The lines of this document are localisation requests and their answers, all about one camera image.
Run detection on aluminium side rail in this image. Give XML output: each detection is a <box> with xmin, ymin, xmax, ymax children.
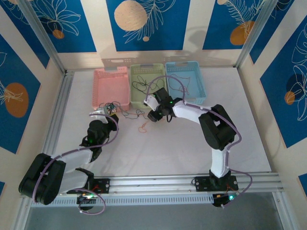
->
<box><xmin>39</xmin><ymin>70</ymin><xmax>74</xmax><ymax>159</ymax></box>

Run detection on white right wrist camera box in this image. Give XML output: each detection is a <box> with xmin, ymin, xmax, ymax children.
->
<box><xmin>143</xmin><ymin>94</ymin><xmax>157</xmax><ymax>108</ymax></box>

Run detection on thick green cable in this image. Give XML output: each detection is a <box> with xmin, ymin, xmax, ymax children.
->
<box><xmin>103</xmin><ymin>103</ymin><xmax>119</xmax><ymax>115</ymax></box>

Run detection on black wires on table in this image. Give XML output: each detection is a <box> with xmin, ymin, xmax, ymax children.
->
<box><xmin>49</xmin><ymin>68</ymin><xmax>273</xmax><ymax>178</ymax></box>

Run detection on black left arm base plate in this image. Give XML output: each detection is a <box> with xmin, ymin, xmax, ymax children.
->
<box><xmin>66</xmin><ymin>177</ymin><xmax>111</xmax><ymax>195</ymax></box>

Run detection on wide aluminium mounting rail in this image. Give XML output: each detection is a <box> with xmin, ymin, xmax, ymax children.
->
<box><xmin>20</xmin><ymin>172</ymin><xmax>282</xmax><ymax>200</ymax></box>

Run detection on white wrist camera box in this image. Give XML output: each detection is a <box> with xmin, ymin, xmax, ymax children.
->
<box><xmin>89</xmin><ymin>107</ymin><xmax>106</xmax><ymax>120</ymax></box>
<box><xmin>143</xmin><ymin>94</ymin><xmax>157</xmax><ymax>108</ymax></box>

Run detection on aluminium frame post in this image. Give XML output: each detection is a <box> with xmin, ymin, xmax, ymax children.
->
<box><xmin>16</xmin><ymin>0</ymin><xmax>68</xmax><ymax>75</ymax></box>
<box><xmin>272</xmin><ymin>191</ymin><xmax>288</xmax><ymax>230</ymax></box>
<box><xmin>234</xmin><ymin>0</ymin><xmax>274</xmax><ymax>69</ymax></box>
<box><xmin>11</xmin><ymin>197</ymin><xmax>33</xmax><ymax>230</ymax></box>

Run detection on black controller board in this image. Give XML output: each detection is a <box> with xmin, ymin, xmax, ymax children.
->
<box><xmin>212</xmin><ymin>193</ymin><xmax>238</xmax><ymax>208</ymax></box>
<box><xmin>76</xmin><ymin>193</ymin><xmax>101</xmax><ymax>211</ymax></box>

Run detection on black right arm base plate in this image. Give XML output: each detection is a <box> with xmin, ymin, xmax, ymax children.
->
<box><xmin>191</xmin><ymin>176</ymin><xmax>240</xmax><ymax>192</ymax></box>

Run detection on pink plastic basket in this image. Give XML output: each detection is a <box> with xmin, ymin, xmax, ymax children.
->
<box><xmin>92</xmin><ymin>66</ymin><xmax>131</xmax><ymax>112</ymax></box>

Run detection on green plastic basket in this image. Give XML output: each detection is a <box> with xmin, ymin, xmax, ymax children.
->
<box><xmin>130</xmin><ymin>63</ymin><xmax>168</xmax><ymax>110</ymax></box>

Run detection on thick black cable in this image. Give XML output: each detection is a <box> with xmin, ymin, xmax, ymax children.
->
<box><xmin>105</xmin><ymin>103</ymin><xmax>118</xmax><ymax>115</ymax></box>

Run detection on grey slotted cable duct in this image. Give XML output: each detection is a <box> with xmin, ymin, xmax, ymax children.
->
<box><xmin>30</xmin><ymin>193</ymin><xmax>216</xmax><ymax>208</ymax></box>

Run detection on blue plastic basket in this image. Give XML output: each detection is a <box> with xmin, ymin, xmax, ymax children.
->
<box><xmin>165</xmin><ymin>61</ymin><xmax>207</xmax><ymax>105</ymax></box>

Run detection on thin green cable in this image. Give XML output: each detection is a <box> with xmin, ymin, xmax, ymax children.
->
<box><xmin>99</xmin><ymin>102</ymin><xmax>120</xmax><ymax>115</ymax></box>

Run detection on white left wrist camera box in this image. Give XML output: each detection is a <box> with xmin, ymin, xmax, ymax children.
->
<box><xmin>89</xmin><ymin>107</ymin><xmax>106</xmax><ymax>120</ymax></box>

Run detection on thin black cable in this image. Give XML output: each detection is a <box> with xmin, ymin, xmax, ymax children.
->
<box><xmin>132</xmin><ymin>74</ymin><xmax>166</xmax><ymax>93</ymax></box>

